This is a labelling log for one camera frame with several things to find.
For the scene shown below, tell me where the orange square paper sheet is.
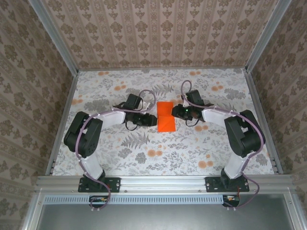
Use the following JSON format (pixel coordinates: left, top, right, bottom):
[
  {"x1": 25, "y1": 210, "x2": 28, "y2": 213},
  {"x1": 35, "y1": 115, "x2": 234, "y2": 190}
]
[{"x1": 157, "y1": 101, "x2": 177, "y2": 133}]

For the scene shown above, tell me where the thin aluminium table edge rail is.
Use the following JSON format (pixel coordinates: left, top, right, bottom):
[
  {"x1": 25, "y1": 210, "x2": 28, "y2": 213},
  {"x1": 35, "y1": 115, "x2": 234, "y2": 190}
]
[{"x1": 78, "y1": 68, "x2": 248, "y2": 72}]

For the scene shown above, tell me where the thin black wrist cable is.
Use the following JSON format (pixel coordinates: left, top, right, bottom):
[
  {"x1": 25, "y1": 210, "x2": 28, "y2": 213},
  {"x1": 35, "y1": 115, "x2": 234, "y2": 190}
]
[
  {"x1": 186, "y1": 118, "x2": 204, "y2": 127},
  {"x1": 124, "y1": 119, "x2": 139, "y2": 132}
]

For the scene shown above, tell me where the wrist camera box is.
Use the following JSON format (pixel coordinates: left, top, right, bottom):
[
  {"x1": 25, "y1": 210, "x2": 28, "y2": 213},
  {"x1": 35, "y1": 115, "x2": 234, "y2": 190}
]
[
  {"x1": 126, "y1": 93, "x2": 152, "y2": 110},
  {"x1": 182, "y1": 90, "x2": 205, "y2": 107}
]

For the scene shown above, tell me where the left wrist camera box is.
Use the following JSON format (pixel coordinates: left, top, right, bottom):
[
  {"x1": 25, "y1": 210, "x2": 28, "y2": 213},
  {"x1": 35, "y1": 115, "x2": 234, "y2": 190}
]
[{"x1": 126, "y1": 93, "x2": 152, "y2": 110}]

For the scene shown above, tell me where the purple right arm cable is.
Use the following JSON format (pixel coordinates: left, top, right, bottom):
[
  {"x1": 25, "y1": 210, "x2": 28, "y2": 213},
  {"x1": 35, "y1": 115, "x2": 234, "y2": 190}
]
[{"x1": 180, "y1": 80, "x2": 267, "y2": 211}]

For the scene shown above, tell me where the aluminium side rail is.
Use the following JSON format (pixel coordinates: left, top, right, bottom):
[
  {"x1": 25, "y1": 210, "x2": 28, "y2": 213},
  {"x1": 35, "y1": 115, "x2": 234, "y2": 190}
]
[
  {"x1": 45, "y1": 71, "x2": 80, "y2": 175},
  {"x1": 244, "y1": 69, "x2": 284, "y2": 175}
]

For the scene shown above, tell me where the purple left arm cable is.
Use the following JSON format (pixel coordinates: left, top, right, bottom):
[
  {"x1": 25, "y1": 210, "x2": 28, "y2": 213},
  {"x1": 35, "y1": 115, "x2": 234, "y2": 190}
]
[{"x1": 75, "y1": 89, "x2": 157, "y2": 213}]

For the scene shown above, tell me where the aluminium frame post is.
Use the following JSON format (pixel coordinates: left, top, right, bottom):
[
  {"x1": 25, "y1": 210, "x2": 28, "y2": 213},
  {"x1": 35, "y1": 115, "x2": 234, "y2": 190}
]
[
  {"x1": 28, "y1": 0, "x2": 80, "y2": 74},
  {"x1": 244, "y1": 0, "x2": 293, "y2": 72}
]

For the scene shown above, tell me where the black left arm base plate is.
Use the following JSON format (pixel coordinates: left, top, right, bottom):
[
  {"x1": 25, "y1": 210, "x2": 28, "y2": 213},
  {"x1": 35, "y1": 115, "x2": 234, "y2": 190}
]
[{"x1": 78, "y1": 176, "x2": 121, "y2": 193}]

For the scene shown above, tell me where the floral patterned table cover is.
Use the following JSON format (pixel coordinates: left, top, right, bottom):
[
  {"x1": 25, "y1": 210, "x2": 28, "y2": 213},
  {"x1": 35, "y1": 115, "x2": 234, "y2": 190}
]
[{"x1": 51, "y1": 69, "x2": 276, "y2": 177}]

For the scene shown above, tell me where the wide aluminium mounting rail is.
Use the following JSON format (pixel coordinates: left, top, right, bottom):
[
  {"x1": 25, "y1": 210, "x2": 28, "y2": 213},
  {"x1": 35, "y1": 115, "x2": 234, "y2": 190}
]
[{"x1": 35, "y1": 174, "x2": 294, "y2": 192}]

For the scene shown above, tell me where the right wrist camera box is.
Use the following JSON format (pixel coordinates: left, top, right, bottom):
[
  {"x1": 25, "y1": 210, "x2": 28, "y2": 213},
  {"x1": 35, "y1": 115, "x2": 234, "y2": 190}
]
[{"x1": 182, "y1": 90, "x2": 205, "y2": 107}]

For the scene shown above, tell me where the grey metal sheet panel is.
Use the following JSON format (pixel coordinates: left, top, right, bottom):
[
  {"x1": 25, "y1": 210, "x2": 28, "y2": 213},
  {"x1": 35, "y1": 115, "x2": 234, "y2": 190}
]
[{"x1": 35, "y1": 203, "x2": 297, "y2": 230}]

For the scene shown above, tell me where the grey slotted cable duct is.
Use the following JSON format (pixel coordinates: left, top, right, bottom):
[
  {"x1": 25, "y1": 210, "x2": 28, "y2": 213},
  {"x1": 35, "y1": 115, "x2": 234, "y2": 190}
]
[{"x1": 44, "y1": 194, "x2": 225, "y2": 205}]

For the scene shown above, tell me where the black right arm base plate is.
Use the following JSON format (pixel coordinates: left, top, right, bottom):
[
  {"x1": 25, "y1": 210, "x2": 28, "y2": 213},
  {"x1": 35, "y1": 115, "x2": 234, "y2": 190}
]
[{"x1": 205, "y1": 176, "x2": 250, "y2": 193}]

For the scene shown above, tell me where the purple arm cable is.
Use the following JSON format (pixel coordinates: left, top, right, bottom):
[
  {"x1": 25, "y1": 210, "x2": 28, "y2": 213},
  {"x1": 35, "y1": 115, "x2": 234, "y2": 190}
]
[
  {"x1": 75, "y1": 89, "x2": 157, "y2": 213},
  {"x1": 180, "y1": 80, "x2": 267, "y2": 211}
]

